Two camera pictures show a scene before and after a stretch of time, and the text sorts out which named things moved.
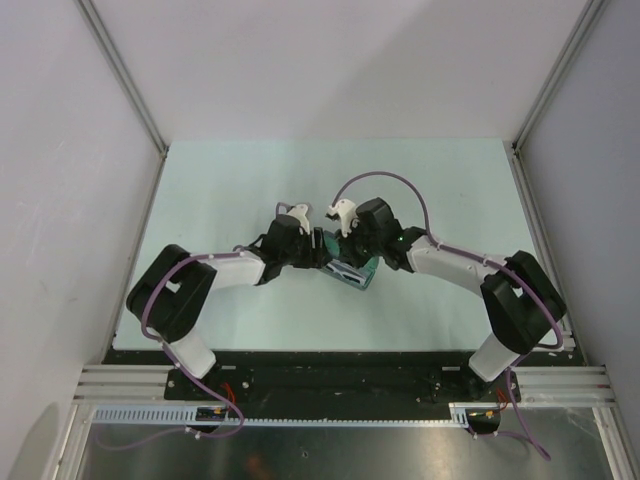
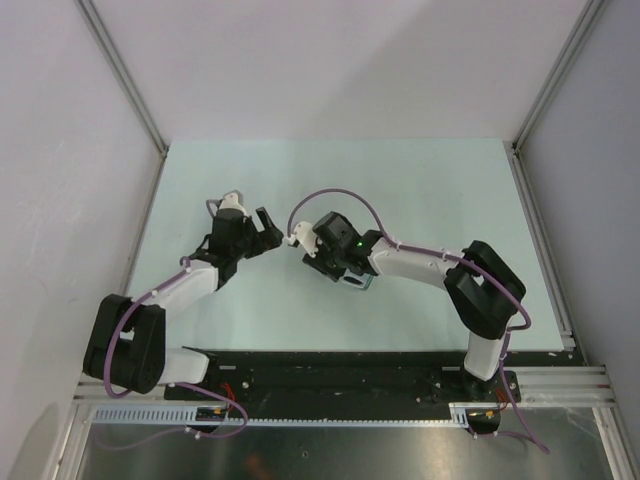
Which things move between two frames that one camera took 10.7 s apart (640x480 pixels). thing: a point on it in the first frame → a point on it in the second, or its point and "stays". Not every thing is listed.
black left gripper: [317, 256] → [270, 237]
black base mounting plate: [340, 376] stays
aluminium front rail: [572, 385] stays
